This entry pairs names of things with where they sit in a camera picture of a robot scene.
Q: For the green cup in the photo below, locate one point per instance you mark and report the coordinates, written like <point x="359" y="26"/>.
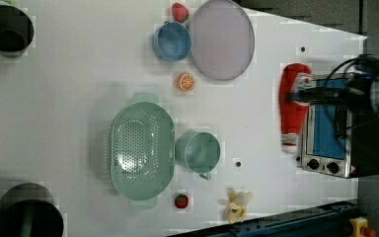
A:
<point x="199" y="152"/>

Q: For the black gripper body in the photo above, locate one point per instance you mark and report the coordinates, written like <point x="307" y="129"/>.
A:
<point x="355" y="94"/>

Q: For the red ketchup bottle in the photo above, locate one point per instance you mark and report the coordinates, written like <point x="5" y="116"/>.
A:
<point x="291" y="113"/>

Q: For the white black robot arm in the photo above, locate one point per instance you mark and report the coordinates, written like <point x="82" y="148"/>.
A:
<point x="305" y="84"/>

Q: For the toy orange slice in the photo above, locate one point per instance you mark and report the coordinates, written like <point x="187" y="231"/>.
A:
<point x="185" y="82"/>

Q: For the blue cup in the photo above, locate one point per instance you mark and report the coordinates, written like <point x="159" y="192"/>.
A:
<point x="172" y="42"/>

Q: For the toy peeled banana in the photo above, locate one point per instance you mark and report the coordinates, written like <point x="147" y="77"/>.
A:
<point x="238" y="206"/>

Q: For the green oval strainer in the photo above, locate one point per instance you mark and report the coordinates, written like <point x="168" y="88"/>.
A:
<point x="142" y="151"/>

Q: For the black robot base upper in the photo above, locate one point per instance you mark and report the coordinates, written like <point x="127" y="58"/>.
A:
<point x="16" y="29"/>

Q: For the black robot base lower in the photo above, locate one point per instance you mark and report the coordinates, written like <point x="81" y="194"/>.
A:
<point x="28" y="210"/>

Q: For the toy strawberry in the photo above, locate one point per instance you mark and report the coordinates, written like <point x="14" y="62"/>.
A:
<point x="180" y="13"/>

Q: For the green object at corner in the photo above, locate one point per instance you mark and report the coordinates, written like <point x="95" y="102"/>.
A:
<point x="8" y="2"/>

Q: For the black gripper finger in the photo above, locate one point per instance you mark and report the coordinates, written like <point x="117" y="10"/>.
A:
<point x="303" y="97"/>

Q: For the blue table edge rail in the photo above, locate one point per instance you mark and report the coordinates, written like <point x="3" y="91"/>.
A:
<point x="329" y="220"/>

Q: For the grey round plate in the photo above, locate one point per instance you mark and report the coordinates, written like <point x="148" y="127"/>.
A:
<point x="223" y="40"/>

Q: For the silver black toaster oven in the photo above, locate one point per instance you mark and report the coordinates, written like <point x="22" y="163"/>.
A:
<point x="339" y="143"/>

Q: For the yellow red clamp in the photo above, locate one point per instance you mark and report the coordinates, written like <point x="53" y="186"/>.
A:
<point x="360" y="228"/>

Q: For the toy tomato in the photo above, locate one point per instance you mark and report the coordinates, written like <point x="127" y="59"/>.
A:
<point x="181" y="201"/>

